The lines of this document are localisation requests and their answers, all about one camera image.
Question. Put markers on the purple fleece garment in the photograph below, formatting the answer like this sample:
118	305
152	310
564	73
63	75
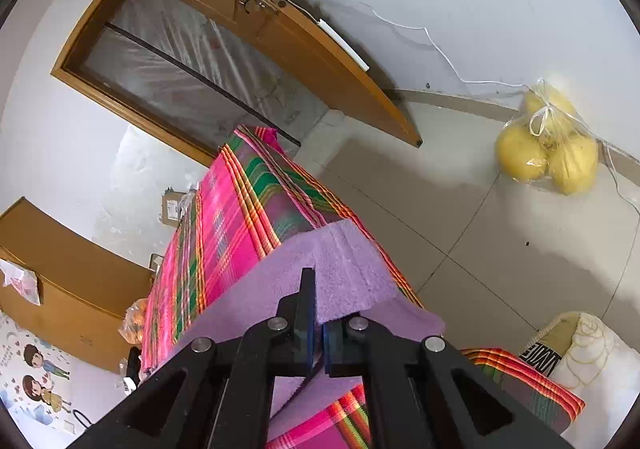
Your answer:
350	274

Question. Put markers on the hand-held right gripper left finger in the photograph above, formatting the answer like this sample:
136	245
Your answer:
311	339

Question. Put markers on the pink green plaid bed sheet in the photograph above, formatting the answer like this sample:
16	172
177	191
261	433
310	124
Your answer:
235	219

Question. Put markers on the brown cardboard box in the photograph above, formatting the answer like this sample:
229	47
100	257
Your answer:
172	206

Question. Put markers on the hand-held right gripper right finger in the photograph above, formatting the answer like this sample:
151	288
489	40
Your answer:
330	349

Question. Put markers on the plaid pillow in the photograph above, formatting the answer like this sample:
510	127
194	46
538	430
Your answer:
530	384

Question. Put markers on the wooden door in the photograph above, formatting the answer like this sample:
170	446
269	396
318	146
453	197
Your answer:
300	54

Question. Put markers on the clear bag of pomelos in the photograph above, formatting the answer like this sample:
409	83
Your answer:
550	144

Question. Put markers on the yellow pomelo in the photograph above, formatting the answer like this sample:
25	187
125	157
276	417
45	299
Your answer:
572	164
550	101
520	154

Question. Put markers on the wooden door frame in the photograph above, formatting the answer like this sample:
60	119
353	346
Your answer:
75	74

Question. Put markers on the pink printed plastic bag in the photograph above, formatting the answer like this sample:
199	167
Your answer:
20	281

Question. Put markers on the wooden wardrobe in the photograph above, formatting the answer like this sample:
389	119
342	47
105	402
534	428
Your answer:
75	279

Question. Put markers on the bag of oranges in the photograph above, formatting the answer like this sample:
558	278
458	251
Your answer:
134	321

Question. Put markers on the cartoon wall sticker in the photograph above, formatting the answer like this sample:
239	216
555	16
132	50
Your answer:
37	374

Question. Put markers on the small black device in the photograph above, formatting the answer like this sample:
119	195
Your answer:
133	364

